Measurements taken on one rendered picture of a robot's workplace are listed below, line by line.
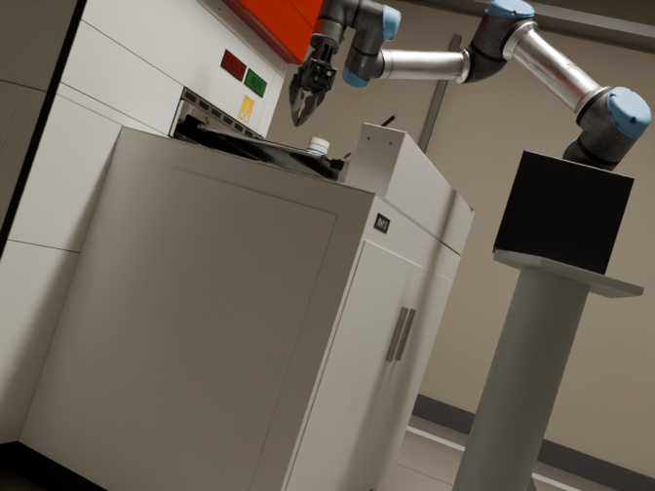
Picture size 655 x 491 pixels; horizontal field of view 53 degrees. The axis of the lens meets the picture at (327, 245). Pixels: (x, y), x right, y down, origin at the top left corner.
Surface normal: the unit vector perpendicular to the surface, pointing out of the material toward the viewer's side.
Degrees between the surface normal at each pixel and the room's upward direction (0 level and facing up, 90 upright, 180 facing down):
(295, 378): 90
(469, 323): 90
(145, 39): 90
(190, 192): 90
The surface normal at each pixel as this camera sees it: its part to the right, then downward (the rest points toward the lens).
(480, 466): -0.61, -0.21
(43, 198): 0.88, 0.27
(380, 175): -0.36, -0.14
